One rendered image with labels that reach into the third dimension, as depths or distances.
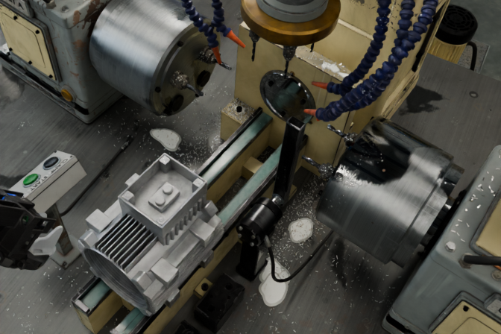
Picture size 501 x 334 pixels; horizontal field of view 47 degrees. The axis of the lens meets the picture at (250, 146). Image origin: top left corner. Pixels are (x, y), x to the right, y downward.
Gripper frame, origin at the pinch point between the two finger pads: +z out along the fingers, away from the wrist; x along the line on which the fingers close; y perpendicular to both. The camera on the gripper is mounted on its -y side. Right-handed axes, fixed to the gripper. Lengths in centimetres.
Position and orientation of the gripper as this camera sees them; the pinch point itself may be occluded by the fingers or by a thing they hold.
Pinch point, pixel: (45, 250)
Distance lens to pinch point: 97.1
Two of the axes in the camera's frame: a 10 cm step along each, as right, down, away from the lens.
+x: -7.9, -5.2, 3.1
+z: 2.4, 2.0, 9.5
